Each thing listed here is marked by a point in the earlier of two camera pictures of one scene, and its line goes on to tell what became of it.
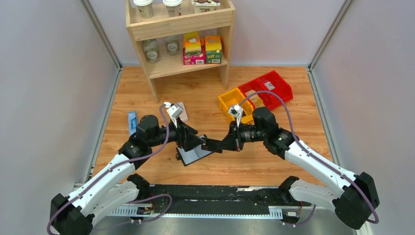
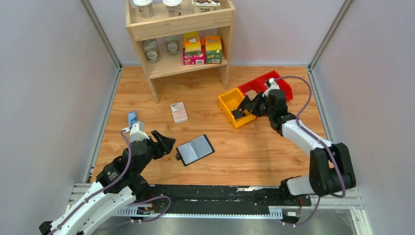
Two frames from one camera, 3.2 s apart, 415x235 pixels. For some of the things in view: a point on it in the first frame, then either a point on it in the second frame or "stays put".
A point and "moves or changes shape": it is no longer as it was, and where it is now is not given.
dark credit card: x=213 y=145 moves or changes shape
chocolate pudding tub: x=203 y=6 stays put
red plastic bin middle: x=257 y=100 stays put
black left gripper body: x=181 y=136 to x=158 y=142
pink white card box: x=183 y=116 stays put
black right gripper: x=233 y=136 to x=253 y=104
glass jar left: x=151 y=50 stays put
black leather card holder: x=191 y=155 stays put
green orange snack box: x=213 y=50 stays put
